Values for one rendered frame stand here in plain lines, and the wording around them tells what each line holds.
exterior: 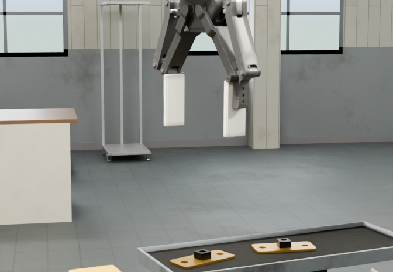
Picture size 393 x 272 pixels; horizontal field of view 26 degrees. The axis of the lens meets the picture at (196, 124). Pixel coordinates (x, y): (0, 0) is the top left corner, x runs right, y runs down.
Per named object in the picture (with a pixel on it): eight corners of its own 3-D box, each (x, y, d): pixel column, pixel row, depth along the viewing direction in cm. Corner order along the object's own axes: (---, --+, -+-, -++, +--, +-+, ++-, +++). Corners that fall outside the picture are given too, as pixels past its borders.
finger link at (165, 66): (190, 9, 106) (185, 2, 107) (158, 77, 113) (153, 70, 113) (214, 9, 108) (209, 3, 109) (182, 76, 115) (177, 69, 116)
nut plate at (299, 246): (257, 253, 114) (257, 244, 114) (250, 245, 118) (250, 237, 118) (317, 250, 116) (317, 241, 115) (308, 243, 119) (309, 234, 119)
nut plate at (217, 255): (186, 269, 107) (186, 260, 107) (168, 262, 110) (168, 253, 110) (236, 257, 112) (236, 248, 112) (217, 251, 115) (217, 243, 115)
